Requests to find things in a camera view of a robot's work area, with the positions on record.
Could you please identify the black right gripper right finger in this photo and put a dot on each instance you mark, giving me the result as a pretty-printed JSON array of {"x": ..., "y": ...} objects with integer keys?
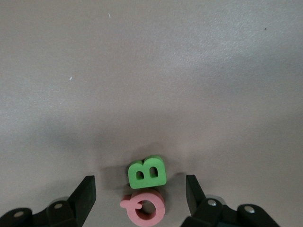
[{"x": 196, "y": 198}]

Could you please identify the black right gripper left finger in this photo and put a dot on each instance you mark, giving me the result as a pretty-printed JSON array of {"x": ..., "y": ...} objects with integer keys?
[{"x": 82, "y": 196}]

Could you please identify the pink foam letter Q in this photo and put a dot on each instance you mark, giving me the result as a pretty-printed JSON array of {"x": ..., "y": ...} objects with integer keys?
[{"x": 160, "y": 208}]

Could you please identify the green foam letter B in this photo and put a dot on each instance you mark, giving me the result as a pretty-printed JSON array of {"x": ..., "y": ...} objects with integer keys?
[{"x": 146, "y": 183}]

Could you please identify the brown table cover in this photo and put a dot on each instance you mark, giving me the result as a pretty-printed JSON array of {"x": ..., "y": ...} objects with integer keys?
[{"x": 151, "y": 71}]

